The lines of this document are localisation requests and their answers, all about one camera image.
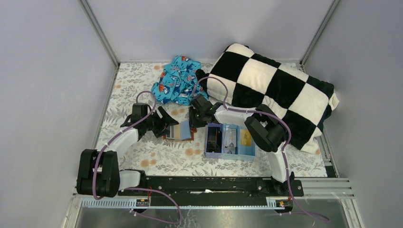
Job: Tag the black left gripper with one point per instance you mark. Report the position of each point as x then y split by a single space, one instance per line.
160 122

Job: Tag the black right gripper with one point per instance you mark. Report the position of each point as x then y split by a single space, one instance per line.
195 115

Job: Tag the brown leather card holder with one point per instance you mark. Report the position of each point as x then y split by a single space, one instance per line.
180 132

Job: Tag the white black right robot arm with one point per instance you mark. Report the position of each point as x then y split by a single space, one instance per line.
268 132

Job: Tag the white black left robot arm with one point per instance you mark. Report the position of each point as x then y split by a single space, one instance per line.
99 174

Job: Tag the white black card in organizer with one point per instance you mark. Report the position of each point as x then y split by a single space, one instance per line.
230 140

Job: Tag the yellow card in organizer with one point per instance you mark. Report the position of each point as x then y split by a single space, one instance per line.
245 137

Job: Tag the blue shark print cloth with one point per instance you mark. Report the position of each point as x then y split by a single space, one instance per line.
177 83

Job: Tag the blue three-compartment organizer box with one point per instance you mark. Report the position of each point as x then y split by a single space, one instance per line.
244 153

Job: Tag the black item in organizer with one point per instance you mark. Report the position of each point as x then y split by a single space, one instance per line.
213 139

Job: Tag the floral patterned table mat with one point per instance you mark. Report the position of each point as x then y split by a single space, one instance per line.
157 156

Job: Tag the black white checkered pillow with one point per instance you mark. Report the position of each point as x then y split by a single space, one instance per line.
243 78

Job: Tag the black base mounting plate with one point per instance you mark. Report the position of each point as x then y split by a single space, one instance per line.
210 191

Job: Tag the aluminium frame rail front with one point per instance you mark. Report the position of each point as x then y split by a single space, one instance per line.
314 189

